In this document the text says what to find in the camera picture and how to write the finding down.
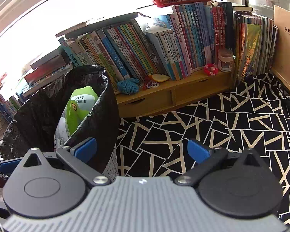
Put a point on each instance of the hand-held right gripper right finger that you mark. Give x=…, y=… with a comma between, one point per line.
x=198, y=151

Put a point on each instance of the small white jar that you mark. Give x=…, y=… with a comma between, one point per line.
x=226, y=61

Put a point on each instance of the brown cover notebook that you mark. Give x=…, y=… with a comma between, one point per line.
x=286, y=48

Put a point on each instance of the wooden desk shelf with drawers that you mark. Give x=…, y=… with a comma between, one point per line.
x=159, y=96

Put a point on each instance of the white perforated trash bin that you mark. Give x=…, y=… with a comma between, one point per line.
x=110, y=166

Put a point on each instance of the black white patterned cloth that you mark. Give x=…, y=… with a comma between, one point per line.
x=207, y=125

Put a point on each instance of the dark hardcover book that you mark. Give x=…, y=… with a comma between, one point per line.
x=241, y=7

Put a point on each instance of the blue yarn bundle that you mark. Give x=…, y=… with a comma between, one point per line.
x=128, y=86

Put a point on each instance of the red white trinket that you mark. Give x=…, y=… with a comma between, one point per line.
x=151, y=84

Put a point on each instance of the dark flat book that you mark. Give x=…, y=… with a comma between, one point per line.
x=106, y=23

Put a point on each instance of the row of upright books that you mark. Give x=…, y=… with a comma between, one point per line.
x=140, y=48
x=2, y=116

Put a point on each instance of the black plastic trash bag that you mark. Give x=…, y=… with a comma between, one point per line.
x=38, y=116

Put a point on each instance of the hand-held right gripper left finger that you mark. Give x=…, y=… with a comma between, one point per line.
x=85, y=149

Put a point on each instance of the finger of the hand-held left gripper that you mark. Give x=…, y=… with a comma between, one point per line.
x=7, y=165

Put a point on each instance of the thin brown book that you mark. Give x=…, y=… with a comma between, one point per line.
x=75, y=29

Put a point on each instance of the yellow peel piece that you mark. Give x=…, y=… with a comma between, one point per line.
x=160, y=77

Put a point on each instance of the green wet wipes pack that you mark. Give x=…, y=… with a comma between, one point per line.
x=79, y=106

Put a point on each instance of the row of thin colourful books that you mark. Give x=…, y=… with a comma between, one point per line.
x=251, y=46

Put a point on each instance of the stack of lying books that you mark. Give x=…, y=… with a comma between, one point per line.
x=46, y=70

